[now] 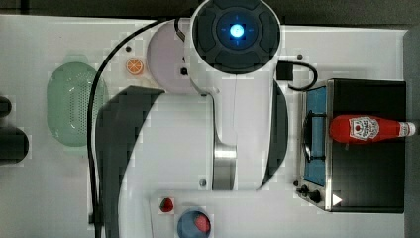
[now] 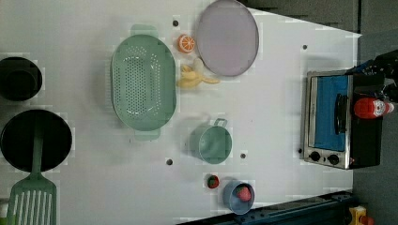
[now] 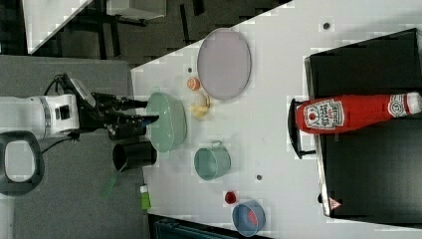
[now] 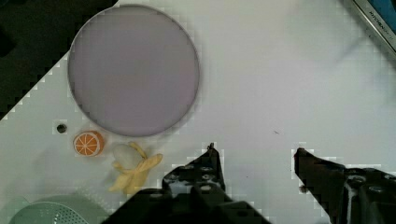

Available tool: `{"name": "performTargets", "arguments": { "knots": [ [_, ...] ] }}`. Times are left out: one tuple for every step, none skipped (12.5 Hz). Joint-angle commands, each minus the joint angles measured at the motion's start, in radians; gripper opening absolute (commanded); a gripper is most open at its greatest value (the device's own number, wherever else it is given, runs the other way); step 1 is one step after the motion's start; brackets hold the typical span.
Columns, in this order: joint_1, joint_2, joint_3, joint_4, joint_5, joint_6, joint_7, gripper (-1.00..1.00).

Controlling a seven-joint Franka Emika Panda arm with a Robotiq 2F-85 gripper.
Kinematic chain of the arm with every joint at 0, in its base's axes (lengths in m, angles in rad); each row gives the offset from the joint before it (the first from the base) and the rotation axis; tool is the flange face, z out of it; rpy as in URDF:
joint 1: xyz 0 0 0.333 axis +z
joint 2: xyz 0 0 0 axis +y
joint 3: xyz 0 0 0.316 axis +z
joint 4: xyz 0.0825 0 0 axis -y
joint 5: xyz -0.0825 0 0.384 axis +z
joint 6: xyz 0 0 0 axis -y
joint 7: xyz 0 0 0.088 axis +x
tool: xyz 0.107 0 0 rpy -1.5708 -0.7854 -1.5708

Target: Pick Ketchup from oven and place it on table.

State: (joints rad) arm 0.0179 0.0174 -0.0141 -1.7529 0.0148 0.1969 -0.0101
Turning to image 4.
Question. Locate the peeled banana toy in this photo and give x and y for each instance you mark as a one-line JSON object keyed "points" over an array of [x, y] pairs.
{"points": [[131, 180]]}

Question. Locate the orange slice toy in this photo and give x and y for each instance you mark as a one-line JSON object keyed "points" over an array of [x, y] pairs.
{"points": [[89, 144]]}

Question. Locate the grey round plate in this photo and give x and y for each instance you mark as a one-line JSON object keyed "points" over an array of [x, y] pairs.
{"points": [[133, 70]]}

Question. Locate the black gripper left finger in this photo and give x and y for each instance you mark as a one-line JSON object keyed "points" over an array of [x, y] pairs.
{"points": [[204, 170]]}

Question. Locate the silver toaster oven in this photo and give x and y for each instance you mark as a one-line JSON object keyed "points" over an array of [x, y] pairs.
{"points": [[380, 16]]}

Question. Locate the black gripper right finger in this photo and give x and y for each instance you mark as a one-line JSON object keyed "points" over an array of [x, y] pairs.
{"points": [[348, 195]]}

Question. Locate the green oval colander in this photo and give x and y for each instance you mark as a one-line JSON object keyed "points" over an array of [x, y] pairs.
{"points": [[60, 209]]}

